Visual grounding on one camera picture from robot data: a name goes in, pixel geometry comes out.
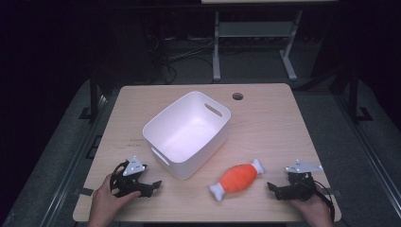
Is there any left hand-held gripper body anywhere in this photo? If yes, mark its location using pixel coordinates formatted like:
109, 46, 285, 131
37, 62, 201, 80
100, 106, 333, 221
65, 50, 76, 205
109, 155, 151, 199

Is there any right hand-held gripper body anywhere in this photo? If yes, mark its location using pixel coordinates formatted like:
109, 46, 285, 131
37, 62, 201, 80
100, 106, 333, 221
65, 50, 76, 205
285, 159, 324, 201

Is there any person's left hand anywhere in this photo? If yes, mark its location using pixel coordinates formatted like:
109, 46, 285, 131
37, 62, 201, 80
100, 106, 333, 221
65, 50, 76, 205
89, 174, 142, 225

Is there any person's right hand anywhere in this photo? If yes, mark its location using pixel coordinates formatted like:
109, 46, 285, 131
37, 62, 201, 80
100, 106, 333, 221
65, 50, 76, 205
288, 184, 335, 227

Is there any grey tape strip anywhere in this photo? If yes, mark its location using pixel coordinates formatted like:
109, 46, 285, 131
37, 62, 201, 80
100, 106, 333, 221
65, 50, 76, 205
322, 187, 343, 198
77, 186, 95, 197

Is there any orange plush bone toy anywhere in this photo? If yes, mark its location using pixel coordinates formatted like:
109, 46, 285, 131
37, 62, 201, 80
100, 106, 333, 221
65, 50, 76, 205
208, 158, 266, 202

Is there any white plastic basket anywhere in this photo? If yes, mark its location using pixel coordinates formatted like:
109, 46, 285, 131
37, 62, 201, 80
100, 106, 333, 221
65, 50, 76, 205
142, 91, 232, 181

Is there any black metal stand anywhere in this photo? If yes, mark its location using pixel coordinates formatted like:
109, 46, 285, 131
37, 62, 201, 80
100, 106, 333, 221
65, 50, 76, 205
78, 67, 106, 122
345, 64, 374, 125

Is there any bundle of floor cables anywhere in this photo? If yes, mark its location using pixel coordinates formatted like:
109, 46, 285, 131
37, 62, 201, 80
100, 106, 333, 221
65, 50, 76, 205
145, 33, 218, 85

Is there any grey metal table frame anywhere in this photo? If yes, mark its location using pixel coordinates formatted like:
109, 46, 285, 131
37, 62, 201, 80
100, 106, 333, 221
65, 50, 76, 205
201, 0, 339, 82

